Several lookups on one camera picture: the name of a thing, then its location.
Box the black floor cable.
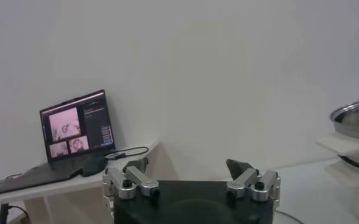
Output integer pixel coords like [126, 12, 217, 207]
[0, 203, 31, 224]

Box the black computer mouse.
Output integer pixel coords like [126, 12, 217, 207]
[80, 156, 109, 177]

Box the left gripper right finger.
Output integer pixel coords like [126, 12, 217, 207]
[226, 158, 281, 202]

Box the black hub cable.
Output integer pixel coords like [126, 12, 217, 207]
[105, 145, 149, 161]

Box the black open laptop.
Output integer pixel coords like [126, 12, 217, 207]
[0, 89, 116, 195]

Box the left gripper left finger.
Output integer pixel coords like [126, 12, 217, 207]
[102, 157, 161, 211]

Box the small black usb hub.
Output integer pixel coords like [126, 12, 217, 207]
[105, 152, 127, 161]

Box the stainless steel steamer basket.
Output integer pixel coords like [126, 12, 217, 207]
[329, 97, 359, 142]

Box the white side desk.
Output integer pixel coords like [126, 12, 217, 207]
[0, 139, 160, 224]

